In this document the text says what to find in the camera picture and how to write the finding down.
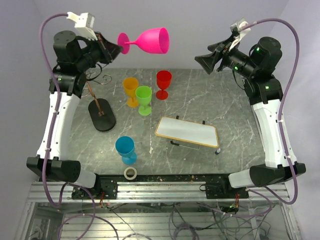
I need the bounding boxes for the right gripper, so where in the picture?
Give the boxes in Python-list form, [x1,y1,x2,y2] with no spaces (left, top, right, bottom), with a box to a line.
[195,34,258,78]

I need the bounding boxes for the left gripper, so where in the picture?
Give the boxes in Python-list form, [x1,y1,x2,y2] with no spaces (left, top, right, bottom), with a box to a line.
[76,31,124,72]

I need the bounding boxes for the pink plastic wine glass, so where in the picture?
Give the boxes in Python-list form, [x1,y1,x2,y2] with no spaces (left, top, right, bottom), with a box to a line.
[117,27,170,55]

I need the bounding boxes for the blue plastic wine glass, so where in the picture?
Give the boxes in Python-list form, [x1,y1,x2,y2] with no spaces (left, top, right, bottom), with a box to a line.
[115,136,137,165]

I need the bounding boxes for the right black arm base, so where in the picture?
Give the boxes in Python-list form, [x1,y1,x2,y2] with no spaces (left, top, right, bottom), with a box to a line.
[198,174,249,199]

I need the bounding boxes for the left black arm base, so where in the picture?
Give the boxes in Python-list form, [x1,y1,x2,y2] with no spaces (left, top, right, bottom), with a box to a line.
[71,174,118,200]

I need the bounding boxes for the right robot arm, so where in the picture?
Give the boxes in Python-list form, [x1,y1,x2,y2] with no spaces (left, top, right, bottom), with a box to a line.
[194,36,306,198]

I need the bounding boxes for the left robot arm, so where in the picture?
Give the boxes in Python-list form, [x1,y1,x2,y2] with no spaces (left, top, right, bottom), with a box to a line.
[26,30,123,199]

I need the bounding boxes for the orange plastic wine glass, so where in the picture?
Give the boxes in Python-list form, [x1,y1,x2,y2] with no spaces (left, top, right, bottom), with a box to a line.
[123,77,139,108]

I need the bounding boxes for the green plastic wine glass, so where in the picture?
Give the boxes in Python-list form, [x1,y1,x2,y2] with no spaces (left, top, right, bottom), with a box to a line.
[135,85,153,116]

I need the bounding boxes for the red plastic wine glass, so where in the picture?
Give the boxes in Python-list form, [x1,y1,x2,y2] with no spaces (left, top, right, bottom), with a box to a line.
[156,70,172,100]

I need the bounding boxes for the black marker pen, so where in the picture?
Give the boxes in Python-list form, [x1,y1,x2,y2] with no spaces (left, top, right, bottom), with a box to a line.
[170,140,200,151]

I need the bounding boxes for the white tape roll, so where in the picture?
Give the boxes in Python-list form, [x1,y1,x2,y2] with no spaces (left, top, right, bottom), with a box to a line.
[123,167,138,181]

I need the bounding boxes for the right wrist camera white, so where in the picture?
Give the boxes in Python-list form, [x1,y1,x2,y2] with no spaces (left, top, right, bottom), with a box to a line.
[229,18,251,51]

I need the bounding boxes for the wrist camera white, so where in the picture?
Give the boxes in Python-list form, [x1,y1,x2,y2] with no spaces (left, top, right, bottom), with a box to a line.
[66,11,98,41]
[229,18,251,51]

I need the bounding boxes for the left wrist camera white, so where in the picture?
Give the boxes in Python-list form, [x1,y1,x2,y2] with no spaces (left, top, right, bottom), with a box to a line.
[66,11,98,41]

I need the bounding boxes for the copper wire wine glass rack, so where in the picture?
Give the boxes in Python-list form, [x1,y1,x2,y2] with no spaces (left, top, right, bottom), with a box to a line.
[82,63,116,132]

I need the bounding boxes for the small whiteboard wooden frame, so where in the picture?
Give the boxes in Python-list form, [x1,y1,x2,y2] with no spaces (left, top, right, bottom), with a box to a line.
[155,116,220,148]

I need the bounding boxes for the aluminium rail frame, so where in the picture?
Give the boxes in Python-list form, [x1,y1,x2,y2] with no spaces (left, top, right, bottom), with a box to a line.
[27,182,289,203]

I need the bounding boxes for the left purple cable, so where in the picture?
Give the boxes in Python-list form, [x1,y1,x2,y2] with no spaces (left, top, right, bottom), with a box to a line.
[39,13,98,240]

